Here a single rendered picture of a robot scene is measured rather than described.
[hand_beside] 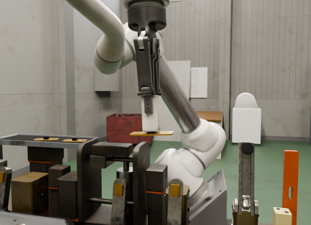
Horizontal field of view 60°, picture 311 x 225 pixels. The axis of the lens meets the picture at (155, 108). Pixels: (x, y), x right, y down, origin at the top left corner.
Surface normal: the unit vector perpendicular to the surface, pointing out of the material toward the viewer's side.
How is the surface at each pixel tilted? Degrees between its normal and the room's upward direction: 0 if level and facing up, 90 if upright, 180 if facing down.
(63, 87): 90
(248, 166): 81
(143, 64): 99
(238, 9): 90
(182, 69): 76
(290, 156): 90
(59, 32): 90
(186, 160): 58
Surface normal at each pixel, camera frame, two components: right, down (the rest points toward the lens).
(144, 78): -0.18, 0.22
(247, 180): -0.23, -0.09
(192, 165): 0.25, -0.34
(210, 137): 0.51, 0.01
